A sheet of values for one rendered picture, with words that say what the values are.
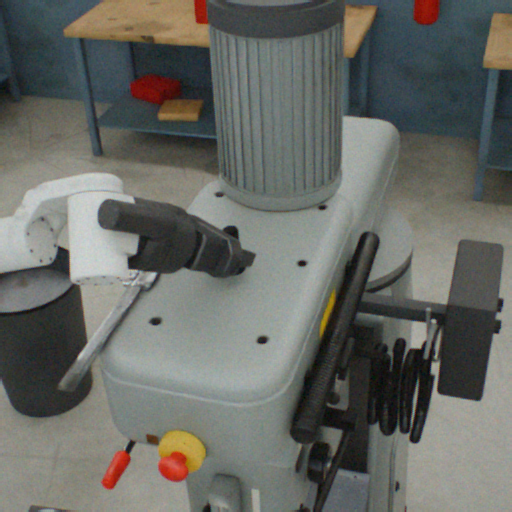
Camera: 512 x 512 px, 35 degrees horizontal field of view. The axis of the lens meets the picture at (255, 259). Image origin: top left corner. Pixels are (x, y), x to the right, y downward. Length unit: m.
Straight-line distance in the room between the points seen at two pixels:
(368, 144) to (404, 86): 3.83
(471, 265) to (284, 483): 0.49
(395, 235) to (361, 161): 0.22
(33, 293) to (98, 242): 2.62
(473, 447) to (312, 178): 2.36
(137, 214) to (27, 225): 0.14
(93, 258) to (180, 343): 0.18
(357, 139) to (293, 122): 0.58
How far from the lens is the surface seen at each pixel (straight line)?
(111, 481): 1.13
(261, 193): 1.25
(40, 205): 0.97
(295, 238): 1.19
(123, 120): 5.50
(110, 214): 0.89
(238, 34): 1.14
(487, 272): 1.43
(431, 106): 5.59
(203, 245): 1.02
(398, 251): 1.75
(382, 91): 5.59
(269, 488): 1.32
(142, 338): 1.04
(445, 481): 3.34
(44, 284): 3.57
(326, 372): 1.10
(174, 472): 1.04
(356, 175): 1.62
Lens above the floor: 2.56
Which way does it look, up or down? 36 degrees down
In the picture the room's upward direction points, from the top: 3 degrees counter-clockwise
